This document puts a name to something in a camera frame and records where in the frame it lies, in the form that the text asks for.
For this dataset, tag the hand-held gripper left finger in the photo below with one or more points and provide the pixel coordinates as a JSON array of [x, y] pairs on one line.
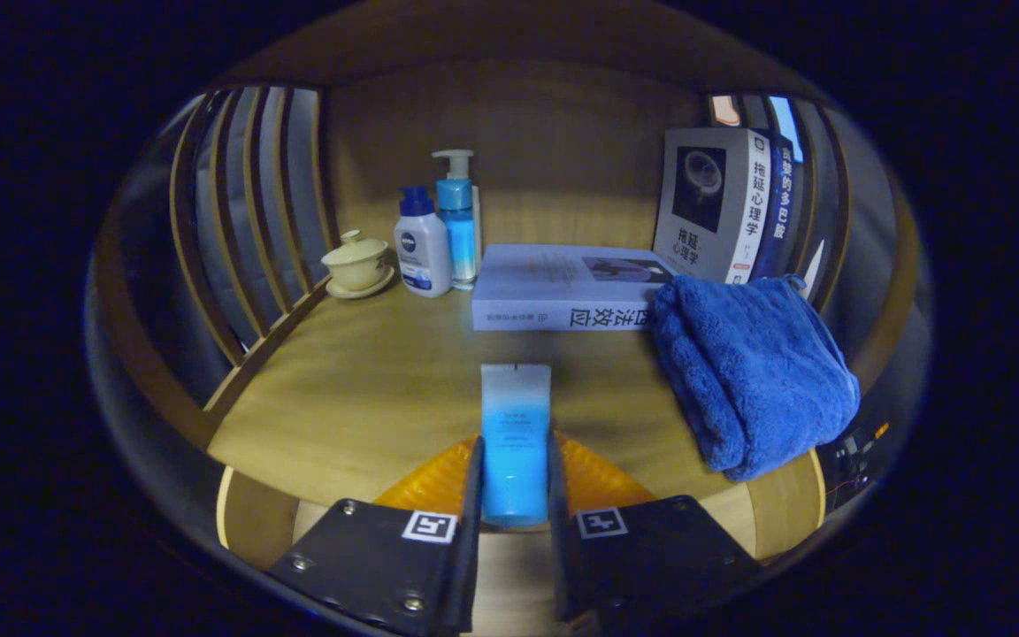
[[465, 548]]

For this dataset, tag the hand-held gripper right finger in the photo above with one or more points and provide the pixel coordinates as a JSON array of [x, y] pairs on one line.
[[563, 557]]

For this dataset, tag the blue cosmetic tube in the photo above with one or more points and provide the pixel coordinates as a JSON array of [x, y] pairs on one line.
[[514, 442]]

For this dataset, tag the wooden countertop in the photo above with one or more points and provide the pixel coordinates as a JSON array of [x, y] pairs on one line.
[[368, 398]]

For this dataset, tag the wooden cabinet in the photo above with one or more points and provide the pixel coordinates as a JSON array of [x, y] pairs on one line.
[[518, 133]]

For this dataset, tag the blue folded towel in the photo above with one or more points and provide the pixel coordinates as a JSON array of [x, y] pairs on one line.
[[748, 372]]

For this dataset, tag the white book lying flat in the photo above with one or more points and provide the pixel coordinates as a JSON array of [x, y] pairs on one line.
[[545, 283]]

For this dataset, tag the white bottle blue cap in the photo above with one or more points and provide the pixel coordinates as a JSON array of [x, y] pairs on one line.
[[423, 252]]

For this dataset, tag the cream lidded teacup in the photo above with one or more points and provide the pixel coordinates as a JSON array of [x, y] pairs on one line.
[[356, 265]]

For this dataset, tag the orange black tool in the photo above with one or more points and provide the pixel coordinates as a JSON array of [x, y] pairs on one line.
[[854, 451]]

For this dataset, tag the blue pump bottle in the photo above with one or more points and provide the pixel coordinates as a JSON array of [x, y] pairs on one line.
[[459, 230]]

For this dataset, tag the grey standing book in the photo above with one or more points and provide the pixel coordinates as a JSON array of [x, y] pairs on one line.
[[704, 203]]

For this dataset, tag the dark blue standing book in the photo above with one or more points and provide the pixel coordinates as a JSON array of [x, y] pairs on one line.
[[779, 203]]

